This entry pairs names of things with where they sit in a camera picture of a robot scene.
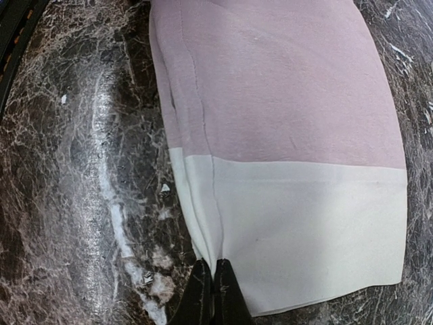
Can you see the pink and white underwear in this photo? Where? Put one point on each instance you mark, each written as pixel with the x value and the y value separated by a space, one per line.
pixel 285 145

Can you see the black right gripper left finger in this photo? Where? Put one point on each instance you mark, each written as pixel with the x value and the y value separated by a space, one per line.
pixel 196 304

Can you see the black table edge rail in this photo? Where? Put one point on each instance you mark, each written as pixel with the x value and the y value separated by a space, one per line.
pixel 18 21

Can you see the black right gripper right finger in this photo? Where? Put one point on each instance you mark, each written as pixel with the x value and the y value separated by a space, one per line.
pixel 229 305

